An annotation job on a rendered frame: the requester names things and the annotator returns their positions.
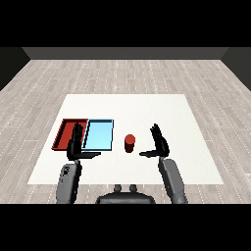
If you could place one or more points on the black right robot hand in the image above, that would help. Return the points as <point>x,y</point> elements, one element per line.
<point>160,144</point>

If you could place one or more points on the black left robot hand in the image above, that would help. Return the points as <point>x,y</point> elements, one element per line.
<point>74,147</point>

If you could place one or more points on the red shallow open box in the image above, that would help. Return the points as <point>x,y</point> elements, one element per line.
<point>67,134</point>

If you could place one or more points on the light blue shallow open box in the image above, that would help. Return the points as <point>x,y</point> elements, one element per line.
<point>98,134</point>

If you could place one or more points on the small red can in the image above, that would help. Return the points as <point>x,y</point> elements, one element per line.
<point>129,142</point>

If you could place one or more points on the dark grey robot body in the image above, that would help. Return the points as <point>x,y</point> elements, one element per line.
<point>125,197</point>

